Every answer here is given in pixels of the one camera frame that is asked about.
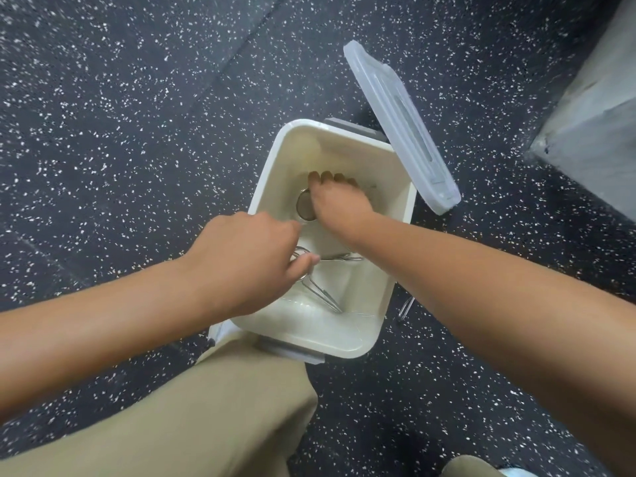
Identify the person's right hand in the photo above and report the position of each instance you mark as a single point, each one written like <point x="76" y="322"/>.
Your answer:
<point x="338" y="208"/>

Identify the person's left hand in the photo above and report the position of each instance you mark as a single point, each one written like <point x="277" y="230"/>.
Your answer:
<point x="238" y="265"/>

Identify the person's left fingers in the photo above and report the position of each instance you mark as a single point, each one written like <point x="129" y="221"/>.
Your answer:
<point x="305" y="265"/>

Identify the person's right fingers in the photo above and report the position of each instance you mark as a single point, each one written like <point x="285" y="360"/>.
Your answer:
<point x="330" y="178"/>

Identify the metal scissor tongs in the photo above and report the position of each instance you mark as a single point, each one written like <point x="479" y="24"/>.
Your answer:
<point x="323" y="295"/>

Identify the round metal utensil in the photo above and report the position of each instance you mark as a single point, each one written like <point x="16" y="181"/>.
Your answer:
<point x="304" y="206"/>

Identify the person's left forearm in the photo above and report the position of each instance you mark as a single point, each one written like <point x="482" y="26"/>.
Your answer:
<point x="94" y="332"/>

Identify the person's right forearm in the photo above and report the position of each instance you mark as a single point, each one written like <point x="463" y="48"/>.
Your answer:
<point x="497" y="312"/>

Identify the white plastic storage bin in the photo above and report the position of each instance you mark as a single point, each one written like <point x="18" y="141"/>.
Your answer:
<point x="343" y="158"/>

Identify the grey bin latch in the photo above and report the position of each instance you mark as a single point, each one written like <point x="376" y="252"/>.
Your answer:
<point x="355" y="127"/>
<point x="293" y="351"/>

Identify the translucent plastic bin lid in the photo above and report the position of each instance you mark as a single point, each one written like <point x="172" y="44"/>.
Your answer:
<point x="402" y="129"/>

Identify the person's khaki trouser leg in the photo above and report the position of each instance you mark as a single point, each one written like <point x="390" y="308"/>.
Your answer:
<point x="469" y="467"/>
<point x="189" y="417"/>

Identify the grey concrete block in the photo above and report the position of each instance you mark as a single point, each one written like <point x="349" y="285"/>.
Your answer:
<point x="591" y="114"/>

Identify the person's white shoe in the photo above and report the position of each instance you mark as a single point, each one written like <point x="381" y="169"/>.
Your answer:
<point x="517" y="472"/>

